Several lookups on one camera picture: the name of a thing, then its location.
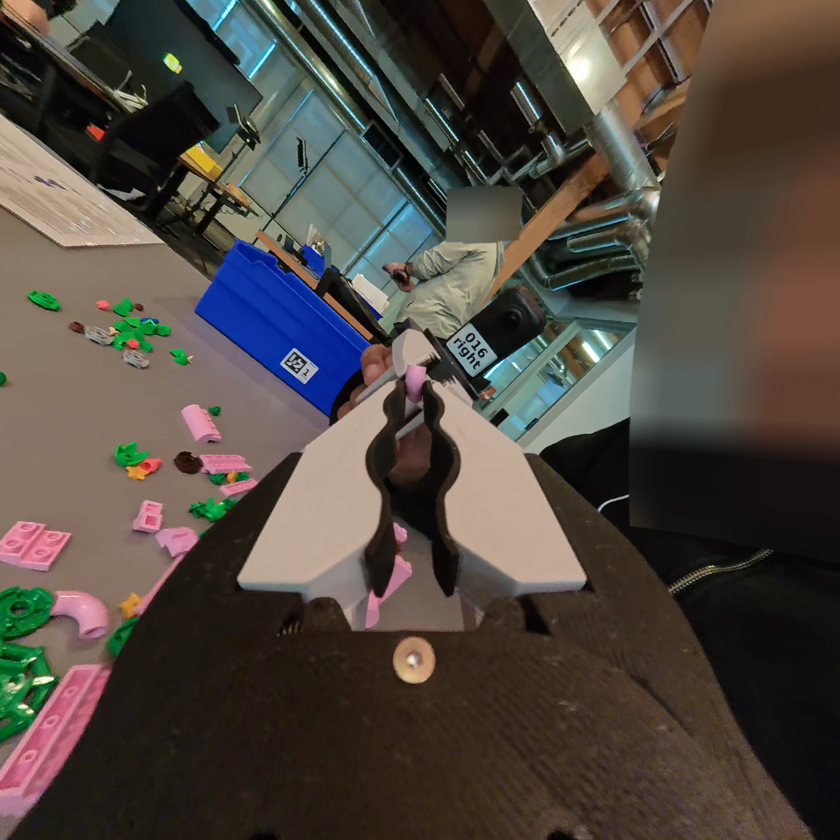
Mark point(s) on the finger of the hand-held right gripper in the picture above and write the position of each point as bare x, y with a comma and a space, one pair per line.
407, 354

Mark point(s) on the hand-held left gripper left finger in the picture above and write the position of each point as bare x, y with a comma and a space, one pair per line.
308, 525

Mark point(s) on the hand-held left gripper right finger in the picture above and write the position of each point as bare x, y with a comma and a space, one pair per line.
518, 525

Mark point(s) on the small pink round brick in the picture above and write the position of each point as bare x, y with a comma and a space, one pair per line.
416, 384

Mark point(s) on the wooden beam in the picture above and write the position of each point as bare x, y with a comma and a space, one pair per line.
558, 210

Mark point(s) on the blue plastic bin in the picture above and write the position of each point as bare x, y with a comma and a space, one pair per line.
262, 315

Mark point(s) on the cluster of small green pieces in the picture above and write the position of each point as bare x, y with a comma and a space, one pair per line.
128, 325

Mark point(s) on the pile of pink toy bricks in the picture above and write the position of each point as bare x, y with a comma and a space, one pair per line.
26, 544

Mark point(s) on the black office chair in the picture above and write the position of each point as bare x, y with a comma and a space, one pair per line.
164, 118

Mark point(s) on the black monitor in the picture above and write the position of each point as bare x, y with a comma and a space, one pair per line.
197, 79

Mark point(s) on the printed paper sheet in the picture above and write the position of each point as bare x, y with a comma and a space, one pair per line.
39, 190

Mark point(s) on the metal ventilation duct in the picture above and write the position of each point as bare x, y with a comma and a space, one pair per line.
590, 65

